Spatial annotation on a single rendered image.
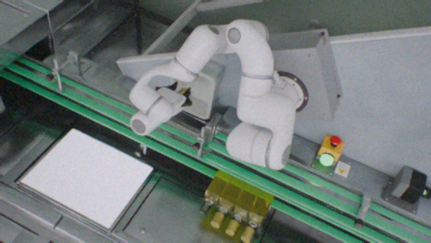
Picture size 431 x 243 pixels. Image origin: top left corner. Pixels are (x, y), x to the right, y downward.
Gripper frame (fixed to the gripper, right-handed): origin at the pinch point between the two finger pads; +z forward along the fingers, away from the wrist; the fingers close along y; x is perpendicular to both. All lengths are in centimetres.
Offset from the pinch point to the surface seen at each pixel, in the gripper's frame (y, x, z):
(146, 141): -10.0, -30.5, 1.5
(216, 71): 9.2, 8.8, 6.8
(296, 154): 46.4, -9.8, 7.2
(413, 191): 86, -3, 6
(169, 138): -0.2, -23.1, 0.5
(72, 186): -26, -46, -23
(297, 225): 58, -42, 8
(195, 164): 12.3, -30.6, 1.6
